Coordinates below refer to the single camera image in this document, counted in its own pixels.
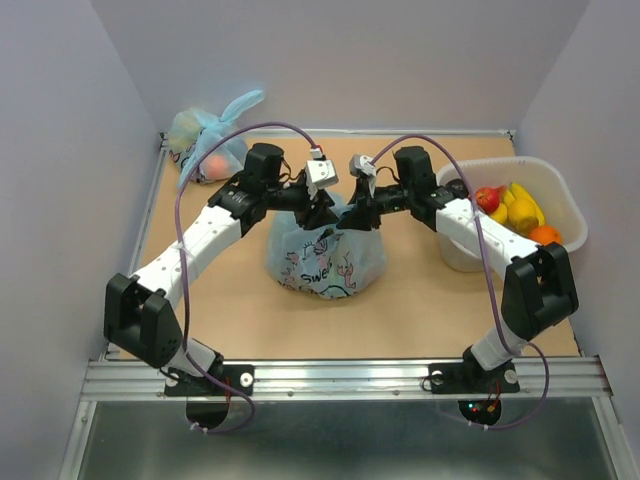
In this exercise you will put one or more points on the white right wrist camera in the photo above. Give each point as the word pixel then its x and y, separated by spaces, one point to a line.
pixel 362 167

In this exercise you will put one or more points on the light blue printed plastic bag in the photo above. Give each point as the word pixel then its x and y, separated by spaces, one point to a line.
pixel 326 262

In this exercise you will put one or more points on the aluminium front rail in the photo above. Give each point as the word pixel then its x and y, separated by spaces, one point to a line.
pixel 342 380

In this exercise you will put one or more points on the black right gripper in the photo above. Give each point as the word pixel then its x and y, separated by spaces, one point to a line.
pixel 366 211

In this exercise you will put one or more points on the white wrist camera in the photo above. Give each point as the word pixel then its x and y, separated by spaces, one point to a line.
pixel 362 167
pixel 320 174

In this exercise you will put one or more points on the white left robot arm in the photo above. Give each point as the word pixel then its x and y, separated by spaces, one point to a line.
pixel 139 314

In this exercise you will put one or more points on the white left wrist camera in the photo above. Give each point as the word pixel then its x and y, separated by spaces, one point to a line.
pixel 320 174

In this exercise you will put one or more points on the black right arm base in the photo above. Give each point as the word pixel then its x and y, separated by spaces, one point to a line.
pixel 482 390

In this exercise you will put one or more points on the orange fruit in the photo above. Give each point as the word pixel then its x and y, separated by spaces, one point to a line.
pixel 546 235

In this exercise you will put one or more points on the white plastic basket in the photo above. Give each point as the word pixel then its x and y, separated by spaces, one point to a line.
pixel 543 181

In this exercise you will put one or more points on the dark brown avocado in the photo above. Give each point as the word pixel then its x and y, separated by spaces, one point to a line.
pixel 458 188

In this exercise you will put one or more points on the red strawberry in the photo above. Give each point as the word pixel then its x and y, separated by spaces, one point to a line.
pixel 488 199

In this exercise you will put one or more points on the yellow banana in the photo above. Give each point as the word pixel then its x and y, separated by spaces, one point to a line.
pixel 512 192

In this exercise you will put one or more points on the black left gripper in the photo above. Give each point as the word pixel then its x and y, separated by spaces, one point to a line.
pixel 310 219

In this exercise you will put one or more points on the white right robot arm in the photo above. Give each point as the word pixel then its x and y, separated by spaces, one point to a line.
pixel 539 290

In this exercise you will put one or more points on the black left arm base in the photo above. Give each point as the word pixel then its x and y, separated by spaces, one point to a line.
pixel 231 387

